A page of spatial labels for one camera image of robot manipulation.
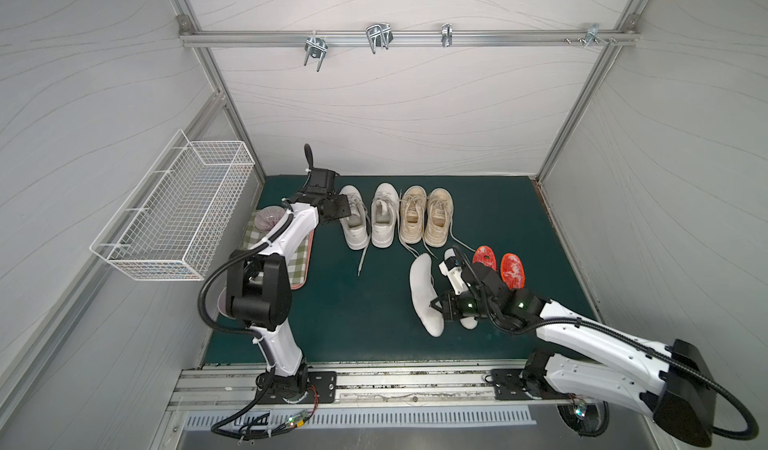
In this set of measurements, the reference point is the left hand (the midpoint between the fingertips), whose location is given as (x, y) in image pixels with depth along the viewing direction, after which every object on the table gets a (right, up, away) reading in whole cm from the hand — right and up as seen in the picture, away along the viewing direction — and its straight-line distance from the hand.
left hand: (342, 207), depth 92 cm
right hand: (+26, -24, -16) cm, 39 cm away
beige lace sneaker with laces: (+31, -7, +4) cm, 32 cm away
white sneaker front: (+14, 0, +6) cm, 15 cm away
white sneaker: (+4, -6, +1) cm, 8 cm away
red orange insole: (+46, -16, +6) cm, 49 cm away
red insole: (+55, -21, +2) cm, 58 cm away
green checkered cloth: (-15, -17, +3) cm, 23 cm away
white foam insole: (+25, -23, -10) cm, 35 cm away
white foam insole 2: (+38, -33, -8) cm, 51 cm away
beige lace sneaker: (+23, -2, +11) cm, 26 cm away
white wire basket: (-35, -4, -24) cm, 43 cm away
